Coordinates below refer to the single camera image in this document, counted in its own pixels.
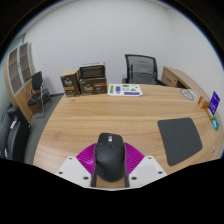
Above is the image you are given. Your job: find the wooden side desk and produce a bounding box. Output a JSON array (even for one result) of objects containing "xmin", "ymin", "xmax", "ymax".
[{"xmin": 161, "ymin": 66, "xmax": 201, "ymax": 93}]

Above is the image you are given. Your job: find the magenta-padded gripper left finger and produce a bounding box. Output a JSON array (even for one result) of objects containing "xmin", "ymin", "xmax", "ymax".
[{"xmin": 54, "ymin": 142, "xmax": 98, "ymax": 189}]

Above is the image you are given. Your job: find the wooden shelf unit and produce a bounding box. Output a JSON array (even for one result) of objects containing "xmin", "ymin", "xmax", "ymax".
[{"xmin": 3, "ymin": 41, "xmax": 36, "ymax": 121}]

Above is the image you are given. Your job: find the black printed box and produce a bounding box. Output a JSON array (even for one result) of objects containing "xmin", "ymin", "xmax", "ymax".
[{"xmin": 78, "ymin": 63, "xmax": 107, "ymax": 80}]

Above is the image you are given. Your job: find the black leather office chair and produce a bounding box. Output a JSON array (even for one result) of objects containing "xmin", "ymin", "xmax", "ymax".
[{"xmin": 0, "ymin": 105, "xmax": 32, "ymax": 163}]

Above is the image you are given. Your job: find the small wooden card stand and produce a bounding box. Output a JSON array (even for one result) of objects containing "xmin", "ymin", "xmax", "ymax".
[{"xmin": 197, "ymin": 96, "xmax": 211, "ymax": 110}]

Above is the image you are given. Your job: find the dark grey mouse pad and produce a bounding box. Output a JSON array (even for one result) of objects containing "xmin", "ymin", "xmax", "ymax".
[{"xmin": 157, "ymin": 117, "xmax": 203, "ymax": 167}]

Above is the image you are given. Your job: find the black visitor chair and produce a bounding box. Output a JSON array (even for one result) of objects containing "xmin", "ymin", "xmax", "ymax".
[{"xmin": 27, "ymin": 70, "xmax": 53, "ymax": 118}]

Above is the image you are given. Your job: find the white printed paper sheet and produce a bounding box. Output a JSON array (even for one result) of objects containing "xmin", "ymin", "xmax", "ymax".
[{"xmin": 107, "ymin": 83, "xmax": 144, "ymax": 97}]

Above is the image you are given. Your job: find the wide brown cardboard box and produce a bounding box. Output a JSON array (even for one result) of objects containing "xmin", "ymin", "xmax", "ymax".
[{"xmin": 78, "ymin": 77, "xmax": 108, "ymax": 96}]

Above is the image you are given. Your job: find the small green packet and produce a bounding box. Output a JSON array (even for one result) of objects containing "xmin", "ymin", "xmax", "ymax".
[{"xmin": 210, "ymin": 115, "xmax": 220, "ymax": 131}]

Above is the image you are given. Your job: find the dark grey computer mouse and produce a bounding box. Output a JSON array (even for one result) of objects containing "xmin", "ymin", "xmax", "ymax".
[{"xmin": 93, "ymin": 132, "xmax": 127, "ymax": 183}]

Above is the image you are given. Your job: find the tall brown cardboard box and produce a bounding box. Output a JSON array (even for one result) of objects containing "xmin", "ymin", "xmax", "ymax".
[{"xmin": 60, "ymin": 69, "xmax": 81, "ymax": 98}]

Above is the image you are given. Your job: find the round white disc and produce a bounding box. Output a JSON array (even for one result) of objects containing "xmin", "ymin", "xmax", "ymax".
[{"xmin": 179, "ymin": 87, "xmax": 196, "ymax": 102}]

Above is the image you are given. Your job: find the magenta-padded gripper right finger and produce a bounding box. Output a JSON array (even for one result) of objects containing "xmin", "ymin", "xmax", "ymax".
[{"xmin": 123, "ymin": 141, "xmax": 168, "ymax": 189}]

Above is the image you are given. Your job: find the black mesh office chair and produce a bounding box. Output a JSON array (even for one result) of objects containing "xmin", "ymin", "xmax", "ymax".
[{"xmin": 122, "ymin": 53, "xmax": 164, "ymax": 86}]

